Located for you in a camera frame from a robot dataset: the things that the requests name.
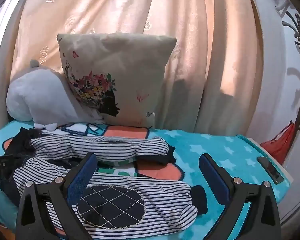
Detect navy striped baby pants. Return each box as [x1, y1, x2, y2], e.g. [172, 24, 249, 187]
[0, 128, 208, 239]

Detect black phone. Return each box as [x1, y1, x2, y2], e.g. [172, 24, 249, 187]
[257, 157, 284, 185]

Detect teal cartoon fleece blanket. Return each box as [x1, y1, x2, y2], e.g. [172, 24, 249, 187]
[0, 119, 292, 240]

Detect red bag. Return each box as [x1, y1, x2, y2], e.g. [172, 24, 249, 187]
[261, 121, 295, 164]

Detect grey plush toy cushion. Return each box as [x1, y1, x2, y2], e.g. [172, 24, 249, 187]
[6, 60, 104, 131]

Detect peach star-embroidered curtain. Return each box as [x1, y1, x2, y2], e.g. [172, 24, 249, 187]
[0, 0, 288, 137]

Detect beige floral print pillow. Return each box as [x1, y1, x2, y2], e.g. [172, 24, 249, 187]
[57, 33, 177, 127]

